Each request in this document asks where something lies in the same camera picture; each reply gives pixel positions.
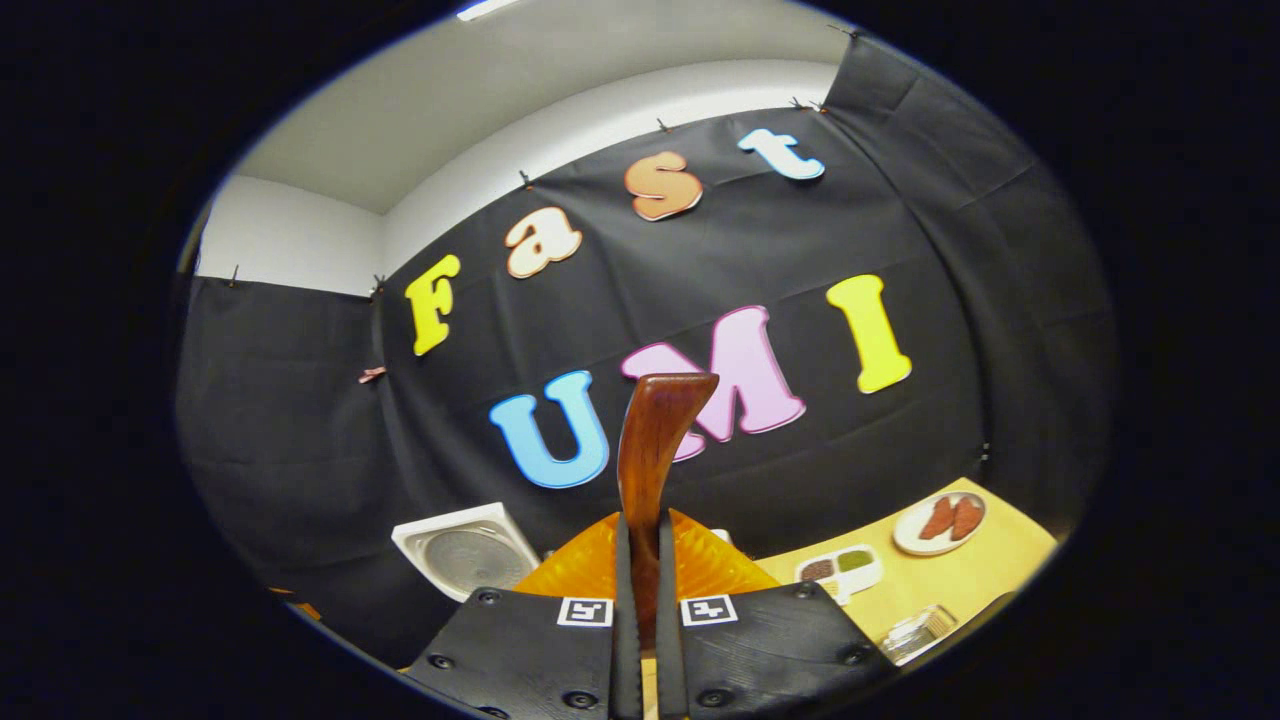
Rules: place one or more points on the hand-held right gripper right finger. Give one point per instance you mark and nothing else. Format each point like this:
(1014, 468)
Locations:
(668, 665)

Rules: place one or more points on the pink cloth clip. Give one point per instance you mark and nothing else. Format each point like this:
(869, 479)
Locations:
(372, 374)

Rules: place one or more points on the brown wooden spoon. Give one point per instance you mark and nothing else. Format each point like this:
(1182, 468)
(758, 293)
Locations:
(655, 440)

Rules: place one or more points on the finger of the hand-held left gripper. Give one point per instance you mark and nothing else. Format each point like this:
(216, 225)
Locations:
(300, 607)

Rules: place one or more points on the white round plate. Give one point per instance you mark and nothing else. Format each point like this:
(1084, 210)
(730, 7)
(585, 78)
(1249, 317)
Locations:
(905, 535)

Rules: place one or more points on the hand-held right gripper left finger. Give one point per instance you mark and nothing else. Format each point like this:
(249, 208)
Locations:
(625, 665)

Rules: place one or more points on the red meat slice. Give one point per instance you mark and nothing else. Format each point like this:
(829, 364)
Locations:
(967, 518)
(937, 518)

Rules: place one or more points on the white divided bean dish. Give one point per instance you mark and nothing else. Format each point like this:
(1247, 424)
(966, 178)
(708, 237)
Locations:
(865, 575)

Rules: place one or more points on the white rice cooker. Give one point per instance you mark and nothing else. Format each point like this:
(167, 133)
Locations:
(470, 560)

